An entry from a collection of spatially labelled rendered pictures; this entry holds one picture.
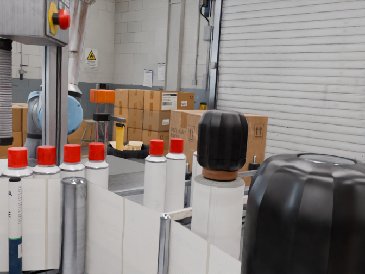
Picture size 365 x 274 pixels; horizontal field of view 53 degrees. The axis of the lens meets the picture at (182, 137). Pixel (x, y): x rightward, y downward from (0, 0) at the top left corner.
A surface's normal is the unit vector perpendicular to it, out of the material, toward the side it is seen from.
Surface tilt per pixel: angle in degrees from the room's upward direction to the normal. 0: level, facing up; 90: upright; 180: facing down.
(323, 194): 63
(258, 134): 90
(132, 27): 90
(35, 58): 90
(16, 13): 90
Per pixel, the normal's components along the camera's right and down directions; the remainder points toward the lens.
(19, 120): 0.79, 0.13
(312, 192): -0.42, -0.36
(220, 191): -0.05, 0.18
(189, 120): -0.88, 0.01
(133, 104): -0.61, 0.07
